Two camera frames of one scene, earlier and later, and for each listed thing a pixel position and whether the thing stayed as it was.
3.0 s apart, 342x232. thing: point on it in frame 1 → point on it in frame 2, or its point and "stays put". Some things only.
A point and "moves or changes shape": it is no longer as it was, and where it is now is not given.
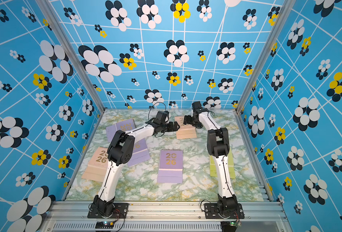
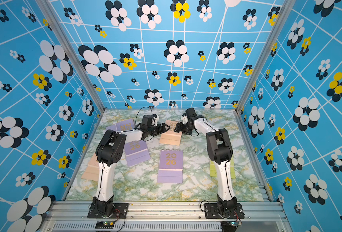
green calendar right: [213, 166] stays put
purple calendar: [170, 166] stays put
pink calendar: [185, 131] moves or changes shape
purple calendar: [140, 153] stays put
